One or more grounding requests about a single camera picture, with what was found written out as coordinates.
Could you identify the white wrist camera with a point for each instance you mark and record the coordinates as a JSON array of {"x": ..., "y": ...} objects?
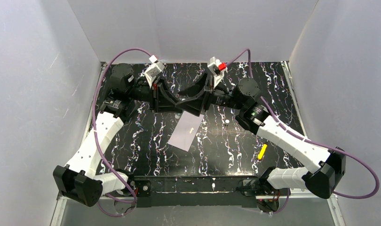
[
  {"x": 218, "y": 70},
  {"x": 153, "y": 70}
]

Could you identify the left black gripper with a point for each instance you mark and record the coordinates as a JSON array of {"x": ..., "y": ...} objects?
[{"x": 158, "y": 99}]

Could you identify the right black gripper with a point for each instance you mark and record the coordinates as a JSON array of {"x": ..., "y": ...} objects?
[{"x": 207, "y": 93}]

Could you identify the yellow handled screwdriver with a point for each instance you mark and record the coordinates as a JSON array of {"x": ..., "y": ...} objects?
[{"x": 261, "y": 153}]

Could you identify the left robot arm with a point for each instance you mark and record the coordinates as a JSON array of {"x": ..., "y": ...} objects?
[{"x": 88, "y": 175}]

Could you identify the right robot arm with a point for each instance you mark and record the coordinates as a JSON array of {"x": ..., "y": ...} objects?
[{"x": 321, "y": 169}]

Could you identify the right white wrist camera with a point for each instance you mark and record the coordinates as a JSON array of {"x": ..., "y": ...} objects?
[{"x": 218, "y": 70}]

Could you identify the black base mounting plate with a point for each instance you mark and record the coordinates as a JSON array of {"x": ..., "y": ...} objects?
[{"x": 241, "y": 191}]

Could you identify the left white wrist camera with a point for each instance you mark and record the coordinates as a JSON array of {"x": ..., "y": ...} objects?
[{"x": 153, "y": 70}]

